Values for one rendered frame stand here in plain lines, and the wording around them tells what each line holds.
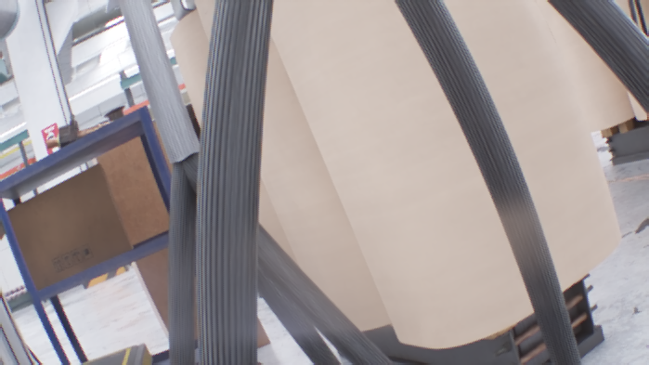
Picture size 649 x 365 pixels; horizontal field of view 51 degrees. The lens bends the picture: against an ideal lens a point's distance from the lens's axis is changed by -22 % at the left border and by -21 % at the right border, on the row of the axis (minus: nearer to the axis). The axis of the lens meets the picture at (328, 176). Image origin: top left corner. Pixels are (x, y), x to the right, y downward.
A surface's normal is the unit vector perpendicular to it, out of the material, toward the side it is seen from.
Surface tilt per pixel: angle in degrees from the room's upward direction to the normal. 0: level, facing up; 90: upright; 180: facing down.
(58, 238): 90
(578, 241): 90
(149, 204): 90
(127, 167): 90
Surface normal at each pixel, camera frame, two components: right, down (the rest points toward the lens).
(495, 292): -0.09, 0.08
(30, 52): 0.31, -0.09
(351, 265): -0.43, 0.22
